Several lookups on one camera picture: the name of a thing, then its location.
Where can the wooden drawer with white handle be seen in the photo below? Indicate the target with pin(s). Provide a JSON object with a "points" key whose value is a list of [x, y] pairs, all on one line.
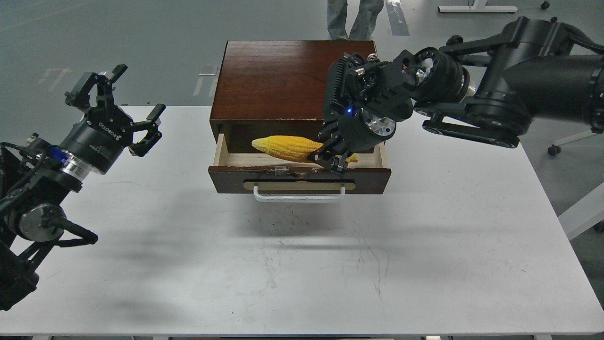
{"points": [[240, 173]]}

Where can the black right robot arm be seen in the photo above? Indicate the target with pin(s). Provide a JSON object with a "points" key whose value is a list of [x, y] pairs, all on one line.
{"points": [[486, 91]]}

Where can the white chair at right edge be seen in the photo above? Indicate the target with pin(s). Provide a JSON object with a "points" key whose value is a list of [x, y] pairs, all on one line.
{"points": [[555, 148]]}

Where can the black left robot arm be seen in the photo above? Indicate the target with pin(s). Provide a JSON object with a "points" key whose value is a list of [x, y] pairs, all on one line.
{"points": [[36, 177]]}

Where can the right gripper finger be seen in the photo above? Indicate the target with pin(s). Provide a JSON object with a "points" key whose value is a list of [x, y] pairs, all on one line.
{"points": [[332, 155]]}

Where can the yellow corn cob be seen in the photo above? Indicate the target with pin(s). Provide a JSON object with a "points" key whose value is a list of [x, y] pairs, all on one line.
{"points": [[288, 148]]}

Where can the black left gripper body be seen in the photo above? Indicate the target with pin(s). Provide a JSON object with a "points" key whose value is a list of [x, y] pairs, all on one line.
{"points": [[98, 138]]}

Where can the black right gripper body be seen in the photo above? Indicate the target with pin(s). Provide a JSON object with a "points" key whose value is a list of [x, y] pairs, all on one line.
{"points": [[363, 101]]}

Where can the white table base background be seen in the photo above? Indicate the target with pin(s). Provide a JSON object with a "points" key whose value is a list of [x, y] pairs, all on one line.
{"points": [[477, 6]]}

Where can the dark wooden cabinet box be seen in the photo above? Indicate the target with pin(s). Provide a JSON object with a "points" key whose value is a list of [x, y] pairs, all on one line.
{"points": [[275, 87]]}

